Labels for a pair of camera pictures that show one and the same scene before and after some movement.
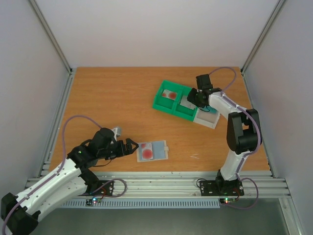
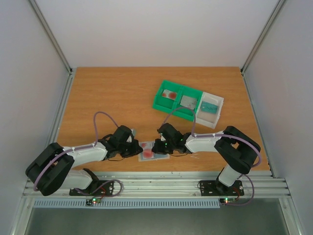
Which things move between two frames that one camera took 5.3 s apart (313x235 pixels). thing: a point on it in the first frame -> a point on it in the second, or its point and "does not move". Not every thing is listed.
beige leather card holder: (152, 151) does not move
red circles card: (146, 152) does not move
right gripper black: (193, 96) -> (158, 147)
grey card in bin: (185, 102) does not move
